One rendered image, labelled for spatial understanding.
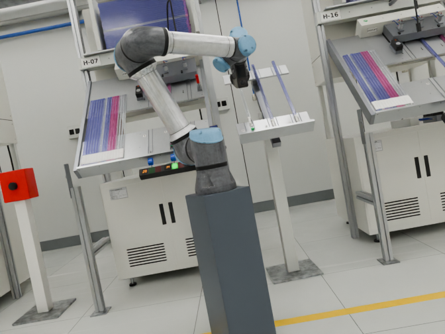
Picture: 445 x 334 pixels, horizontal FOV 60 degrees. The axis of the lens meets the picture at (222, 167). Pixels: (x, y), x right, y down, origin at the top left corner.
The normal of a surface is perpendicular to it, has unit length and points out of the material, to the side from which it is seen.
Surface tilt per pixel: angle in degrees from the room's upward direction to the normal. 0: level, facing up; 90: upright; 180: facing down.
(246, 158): 90
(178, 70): 47
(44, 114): 90
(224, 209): 90
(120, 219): 90
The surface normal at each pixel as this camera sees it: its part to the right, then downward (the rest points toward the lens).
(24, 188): -0.01, 0.06
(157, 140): -0.14, -0.63
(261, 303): 0.44, -0.04
